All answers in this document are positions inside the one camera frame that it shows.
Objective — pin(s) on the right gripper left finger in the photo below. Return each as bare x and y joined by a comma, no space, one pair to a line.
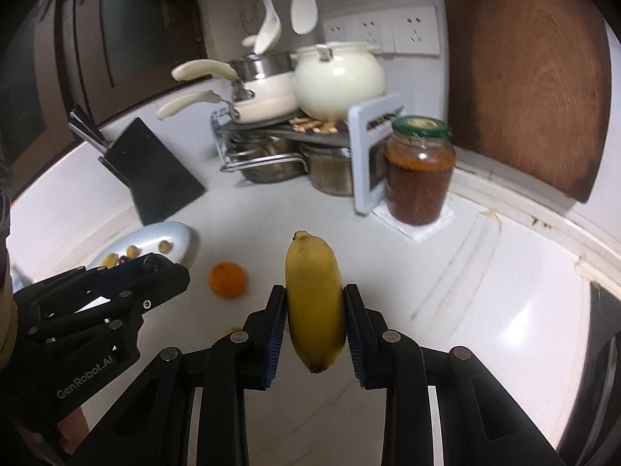
246,359

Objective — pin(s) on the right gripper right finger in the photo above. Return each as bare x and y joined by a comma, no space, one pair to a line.
383,358

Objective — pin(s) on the white rice spoon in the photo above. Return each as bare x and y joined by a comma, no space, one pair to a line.
303,16

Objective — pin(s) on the left hand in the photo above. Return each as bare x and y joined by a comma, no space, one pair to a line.
54,446

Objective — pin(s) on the glass jar red sauce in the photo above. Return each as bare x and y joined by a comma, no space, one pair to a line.
420,161

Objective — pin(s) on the white ceramic pot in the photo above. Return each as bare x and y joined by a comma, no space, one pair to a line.
330,78

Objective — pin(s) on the large yellow banana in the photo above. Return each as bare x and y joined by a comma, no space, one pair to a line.
315,304

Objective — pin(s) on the light blue oval plate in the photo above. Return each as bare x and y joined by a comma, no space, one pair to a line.
147,239

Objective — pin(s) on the dark wooden window frame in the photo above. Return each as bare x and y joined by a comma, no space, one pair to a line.
104,56

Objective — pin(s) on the longan on plate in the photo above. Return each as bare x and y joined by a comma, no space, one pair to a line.
164,247
132,252

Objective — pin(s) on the steel pot left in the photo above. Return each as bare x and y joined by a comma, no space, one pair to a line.
264,160

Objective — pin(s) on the white wall socket strip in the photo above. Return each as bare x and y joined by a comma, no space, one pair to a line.
412,31

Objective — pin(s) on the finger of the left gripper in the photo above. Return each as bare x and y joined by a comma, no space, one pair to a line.
130,303
141,275

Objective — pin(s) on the black knife block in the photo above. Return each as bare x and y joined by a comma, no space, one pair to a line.
160,185

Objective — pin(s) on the grey white kitchen rack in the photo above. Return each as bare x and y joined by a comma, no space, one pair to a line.
368,125

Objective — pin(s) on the wooden trivet mat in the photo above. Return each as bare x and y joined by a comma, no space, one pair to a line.
306,124

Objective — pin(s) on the knife handle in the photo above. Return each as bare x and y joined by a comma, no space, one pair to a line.
84,127

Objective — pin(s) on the steel pot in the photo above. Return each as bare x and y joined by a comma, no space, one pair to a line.
264,160
330,169

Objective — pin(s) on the cream pan lower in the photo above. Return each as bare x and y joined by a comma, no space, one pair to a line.
245,112

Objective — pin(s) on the small banana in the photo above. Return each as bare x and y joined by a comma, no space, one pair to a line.
110,260

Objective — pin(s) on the white ladle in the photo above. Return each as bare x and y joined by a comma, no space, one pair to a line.
270,30

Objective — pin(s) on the steel pot right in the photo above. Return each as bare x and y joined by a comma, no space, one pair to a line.
330,169

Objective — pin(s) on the orange mandarin left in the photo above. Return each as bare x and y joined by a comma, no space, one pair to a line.
227,280

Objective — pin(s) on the cream saucepan upper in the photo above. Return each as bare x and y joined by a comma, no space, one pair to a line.
270,75

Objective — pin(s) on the white cloth under jar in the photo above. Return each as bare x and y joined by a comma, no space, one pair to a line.
416,233

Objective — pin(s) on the brown wooden cutting board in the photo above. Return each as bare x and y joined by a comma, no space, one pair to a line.
530,86

